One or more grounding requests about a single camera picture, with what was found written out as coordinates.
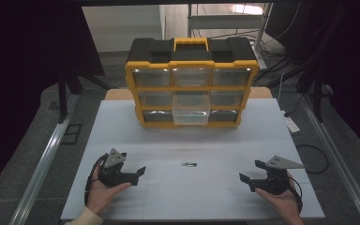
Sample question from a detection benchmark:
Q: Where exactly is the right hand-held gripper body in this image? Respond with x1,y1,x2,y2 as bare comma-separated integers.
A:
261,155,306,196

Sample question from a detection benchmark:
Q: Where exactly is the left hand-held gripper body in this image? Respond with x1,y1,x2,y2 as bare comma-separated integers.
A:
97,147,129,188

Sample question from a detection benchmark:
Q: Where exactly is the clear plastic organizer drawer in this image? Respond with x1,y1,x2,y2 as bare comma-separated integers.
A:
172,94,211,127

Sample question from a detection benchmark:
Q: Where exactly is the person's right hand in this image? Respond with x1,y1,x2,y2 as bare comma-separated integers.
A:
255,179,302,218

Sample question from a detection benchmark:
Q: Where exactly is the person's left hand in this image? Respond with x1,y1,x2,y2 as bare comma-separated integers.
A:
86,164,133,216

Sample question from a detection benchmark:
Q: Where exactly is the white tag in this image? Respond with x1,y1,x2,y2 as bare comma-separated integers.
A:
282,110,301,134

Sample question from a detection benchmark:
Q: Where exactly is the wooden table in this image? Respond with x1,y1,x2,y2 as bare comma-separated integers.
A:
104,86,273,101

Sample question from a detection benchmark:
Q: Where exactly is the black stand leg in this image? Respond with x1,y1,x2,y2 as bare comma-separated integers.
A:
56,69,83,125
295,69,325,124

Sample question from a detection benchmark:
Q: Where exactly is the set of clear drawers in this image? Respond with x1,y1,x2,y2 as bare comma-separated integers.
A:
132,67,253,124

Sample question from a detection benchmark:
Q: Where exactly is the yellow black drawer organizer cabinet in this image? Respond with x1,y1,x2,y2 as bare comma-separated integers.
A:
124,37,261,128

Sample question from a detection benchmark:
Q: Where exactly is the dark curtain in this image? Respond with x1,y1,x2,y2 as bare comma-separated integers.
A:
303,0,360,163
0,0,105,201

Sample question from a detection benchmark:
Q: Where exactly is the grey metal shelf stand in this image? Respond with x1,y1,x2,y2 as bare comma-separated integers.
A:
187,3,275,70

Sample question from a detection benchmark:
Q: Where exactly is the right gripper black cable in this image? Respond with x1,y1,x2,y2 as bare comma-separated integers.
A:
288,175,304,214

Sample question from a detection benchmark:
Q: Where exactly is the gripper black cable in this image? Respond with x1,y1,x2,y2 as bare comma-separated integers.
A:
288,175,304,214
83,154,108,204

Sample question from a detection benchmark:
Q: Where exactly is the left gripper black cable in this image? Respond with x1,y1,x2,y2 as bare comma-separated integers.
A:
83,154,108,204

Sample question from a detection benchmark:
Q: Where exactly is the black looped floor cable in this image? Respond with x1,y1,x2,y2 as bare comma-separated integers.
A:
294,143,330,175

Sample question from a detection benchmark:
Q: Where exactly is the aluminium frame rail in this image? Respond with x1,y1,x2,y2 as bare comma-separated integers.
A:
299,93,360,225
14,93,81,225

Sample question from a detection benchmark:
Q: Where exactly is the bundle of floor cables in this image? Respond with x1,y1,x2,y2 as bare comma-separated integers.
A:
252,29,313,89

